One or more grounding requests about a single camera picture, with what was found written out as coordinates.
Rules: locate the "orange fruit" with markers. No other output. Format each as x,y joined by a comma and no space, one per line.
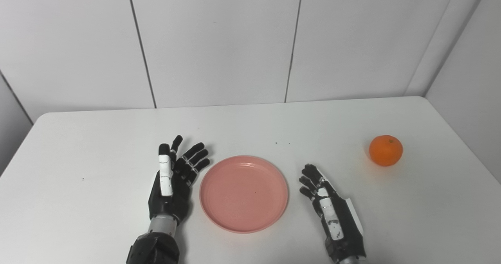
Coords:
385,150

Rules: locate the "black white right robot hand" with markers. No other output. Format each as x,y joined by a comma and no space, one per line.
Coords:
348,232

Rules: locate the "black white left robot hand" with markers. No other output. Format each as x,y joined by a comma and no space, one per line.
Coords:
178,201

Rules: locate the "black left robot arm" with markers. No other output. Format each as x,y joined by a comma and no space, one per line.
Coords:
154,248

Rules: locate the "pink round plate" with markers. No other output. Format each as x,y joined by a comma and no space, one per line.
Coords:
244,195

